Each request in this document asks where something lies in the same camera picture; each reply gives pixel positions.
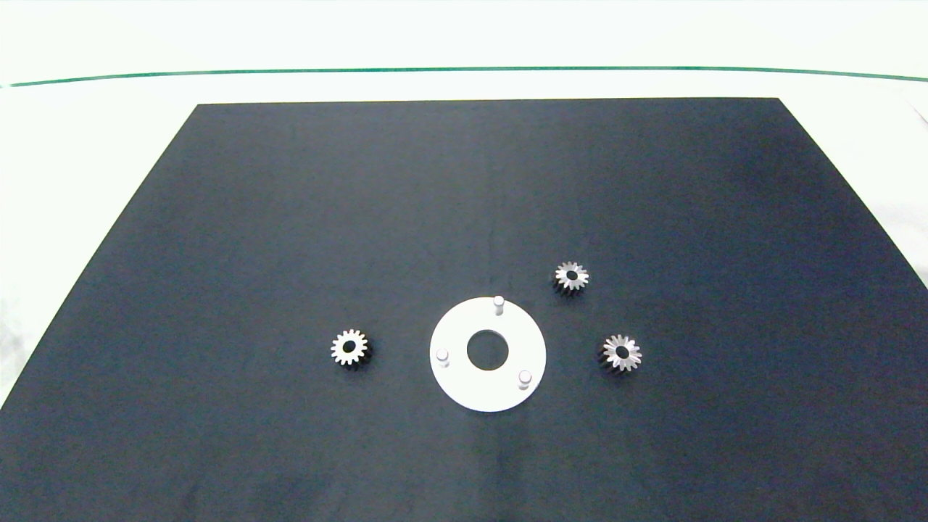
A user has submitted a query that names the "dark mat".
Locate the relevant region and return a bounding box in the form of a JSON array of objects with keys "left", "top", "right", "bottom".
[{"left": 0, "top": 98, "right": 928, "bottom": 522}]

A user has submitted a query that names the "small steel spur gear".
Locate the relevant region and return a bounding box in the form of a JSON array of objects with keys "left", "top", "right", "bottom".
[
  {"left": 330, "top": 328, "right": 373, "bottom": 372},
  {"left": 552, "top": 261, "right": 590, "bottom": 297},
  {"left": 597, "top": 333, "right": 643, "bottom": 376}
]

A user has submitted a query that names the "round white plate with pins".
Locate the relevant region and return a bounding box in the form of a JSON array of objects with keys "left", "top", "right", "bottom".
[{"left": 429, "top": 295, "right": 547, "bottom": 413}]

